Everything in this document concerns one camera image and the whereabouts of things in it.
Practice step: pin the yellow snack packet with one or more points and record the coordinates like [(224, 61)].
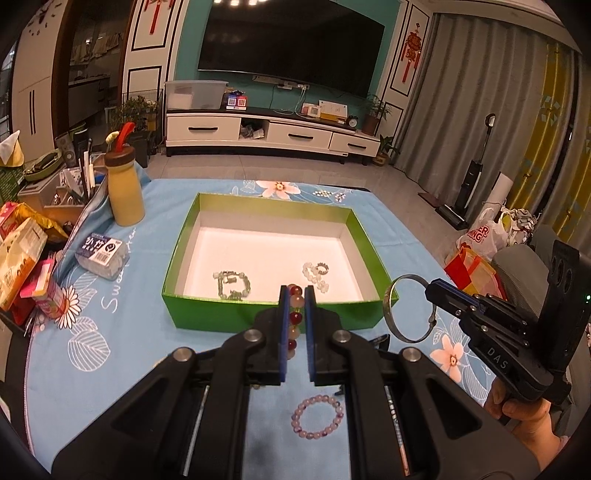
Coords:
[(21, 263)]

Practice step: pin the yellow bottle with brown lid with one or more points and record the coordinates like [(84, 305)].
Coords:
[(124, 194)]

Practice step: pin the white plastic bag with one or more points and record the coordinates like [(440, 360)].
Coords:
[(485, 235)]

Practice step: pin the small floor potted plant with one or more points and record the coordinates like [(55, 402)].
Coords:
[(385, 154)]

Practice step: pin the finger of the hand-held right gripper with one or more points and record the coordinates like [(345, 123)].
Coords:
[(457, 291), (480, 319)]

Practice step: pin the red and yellow bag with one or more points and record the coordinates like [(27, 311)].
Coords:
[(466, 270)]

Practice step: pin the red yellow snack bag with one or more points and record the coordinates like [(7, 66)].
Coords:
[(27, 217)]

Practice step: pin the small white display device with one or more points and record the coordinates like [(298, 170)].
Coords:
[(310, 110)]

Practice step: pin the white and yellow box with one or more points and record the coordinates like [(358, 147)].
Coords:
[(333, 110)]

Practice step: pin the translucent storage bin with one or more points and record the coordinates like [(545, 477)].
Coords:
[(196, 94)]

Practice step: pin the grey curtain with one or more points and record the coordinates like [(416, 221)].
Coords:
[(461, 92)]

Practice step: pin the black television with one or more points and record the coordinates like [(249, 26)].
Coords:
[(291, 41)]

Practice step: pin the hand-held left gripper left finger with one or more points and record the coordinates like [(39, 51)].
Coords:
[(283, 332)]

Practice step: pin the wooden desk organizer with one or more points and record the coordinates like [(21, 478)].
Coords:
[(51, 198)]

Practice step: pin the potted plant in brown pot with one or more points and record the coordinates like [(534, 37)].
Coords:
[(371, 122)]

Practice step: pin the silver bangle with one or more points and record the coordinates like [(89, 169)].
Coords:
[(391, 318)]

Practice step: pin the pink snack packet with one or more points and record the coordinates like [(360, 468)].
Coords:
[(46, 290)]

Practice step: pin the green tissue box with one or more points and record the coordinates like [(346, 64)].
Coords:
[(9, 180)]

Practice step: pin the person's right hand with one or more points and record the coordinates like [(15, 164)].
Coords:
[(519, 408)]

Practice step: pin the small alarm clock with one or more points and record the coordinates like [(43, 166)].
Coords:
[(353, 121)]

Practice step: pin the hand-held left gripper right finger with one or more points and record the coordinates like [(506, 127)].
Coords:
[(310, 332)]

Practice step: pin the red knot wall ornament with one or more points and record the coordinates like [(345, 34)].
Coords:
[(157, 9), (411, 50)]

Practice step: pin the white paper roll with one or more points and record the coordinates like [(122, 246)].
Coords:
[(498, 191)]

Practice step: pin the green cardboard box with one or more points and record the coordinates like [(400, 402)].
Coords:
[(207, 314)]

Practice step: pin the blue floral tablecloth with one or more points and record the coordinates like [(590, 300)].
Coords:
[(138, 332)]

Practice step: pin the white power strip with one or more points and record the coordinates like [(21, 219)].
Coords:
[(291, 85)]

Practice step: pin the upright vacuum cleaner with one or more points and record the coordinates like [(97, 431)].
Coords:
[(471, 184)]

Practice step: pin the white TV cabinet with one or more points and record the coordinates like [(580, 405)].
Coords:
[(203, 131)]

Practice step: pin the plant rack with green plants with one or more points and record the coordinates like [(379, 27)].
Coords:
[(134, 120)]

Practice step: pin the yellow patterned curtain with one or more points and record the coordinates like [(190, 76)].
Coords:
[(554, 138)]

